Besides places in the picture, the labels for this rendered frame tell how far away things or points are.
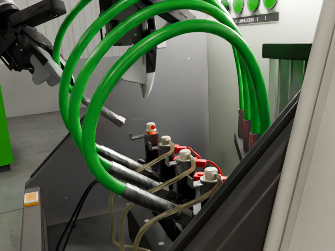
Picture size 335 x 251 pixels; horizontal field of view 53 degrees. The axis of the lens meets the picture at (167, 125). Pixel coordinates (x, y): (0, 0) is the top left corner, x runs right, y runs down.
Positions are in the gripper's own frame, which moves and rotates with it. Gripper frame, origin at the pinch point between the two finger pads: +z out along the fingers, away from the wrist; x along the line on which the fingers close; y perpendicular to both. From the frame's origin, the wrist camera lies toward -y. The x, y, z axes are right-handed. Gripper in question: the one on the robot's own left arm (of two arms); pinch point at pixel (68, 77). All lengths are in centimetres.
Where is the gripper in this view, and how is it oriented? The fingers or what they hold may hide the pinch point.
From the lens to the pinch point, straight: 72.5
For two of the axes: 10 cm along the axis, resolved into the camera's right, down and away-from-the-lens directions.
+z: 6.6, 7.3, -1.5
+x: -2.6, 0.3, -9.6
